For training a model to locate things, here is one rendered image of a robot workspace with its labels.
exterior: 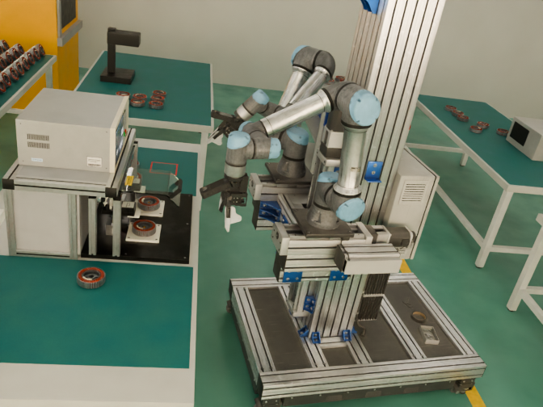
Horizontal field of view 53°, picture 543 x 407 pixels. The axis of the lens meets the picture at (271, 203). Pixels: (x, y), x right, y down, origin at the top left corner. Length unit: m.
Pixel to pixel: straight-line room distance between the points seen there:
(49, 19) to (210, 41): 2.49
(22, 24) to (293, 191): 3.96
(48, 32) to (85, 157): 3.71
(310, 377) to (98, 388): 1.20
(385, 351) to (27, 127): 2.09
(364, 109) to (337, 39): 5.95
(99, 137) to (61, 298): 0.66
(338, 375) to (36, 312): 1.46
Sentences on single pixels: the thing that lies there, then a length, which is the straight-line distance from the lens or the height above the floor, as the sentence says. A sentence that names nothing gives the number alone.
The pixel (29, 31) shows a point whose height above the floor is 0.83.
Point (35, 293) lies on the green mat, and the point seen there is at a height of 0.75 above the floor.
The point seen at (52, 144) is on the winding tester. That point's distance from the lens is 2.41.
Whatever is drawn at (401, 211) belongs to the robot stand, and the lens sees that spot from 2.65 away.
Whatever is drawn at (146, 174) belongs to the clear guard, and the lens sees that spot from 2.53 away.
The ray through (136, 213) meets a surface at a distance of 2.58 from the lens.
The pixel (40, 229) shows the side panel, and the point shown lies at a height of 0.88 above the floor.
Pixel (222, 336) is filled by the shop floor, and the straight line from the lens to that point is 3.25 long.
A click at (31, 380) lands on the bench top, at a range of 2.00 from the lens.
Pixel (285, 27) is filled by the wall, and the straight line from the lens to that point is 7.75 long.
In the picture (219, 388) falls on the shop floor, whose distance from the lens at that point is 2.97.
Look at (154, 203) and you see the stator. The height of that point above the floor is 0.82.
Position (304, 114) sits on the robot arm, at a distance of 2.06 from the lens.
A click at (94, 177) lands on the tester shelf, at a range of 2.38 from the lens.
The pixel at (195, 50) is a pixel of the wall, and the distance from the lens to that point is 7.75.
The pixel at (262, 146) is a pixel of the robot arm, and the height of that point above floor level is 1.47.
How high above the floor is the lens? 2.18
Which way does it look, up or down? 28 degrees down
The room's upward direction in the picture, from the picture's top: 10 degrees clockwise
